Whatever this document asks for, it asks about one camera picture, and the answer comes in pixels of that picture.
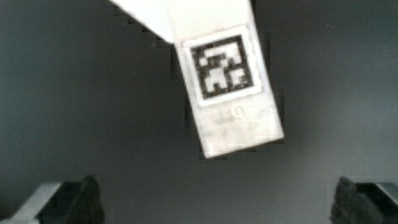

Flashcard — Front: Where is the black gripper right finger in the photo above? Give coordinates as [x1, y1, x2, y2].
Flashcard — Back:
[331, 177, 398, 224]

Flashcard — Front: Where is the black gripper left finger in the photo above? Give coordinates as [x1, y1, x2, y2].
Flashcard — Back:
[36, 176, 106, 224]

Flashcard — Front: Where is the white table leg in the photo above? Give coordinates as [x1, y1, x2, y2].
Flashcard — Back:
[111, 0, 285, 158]

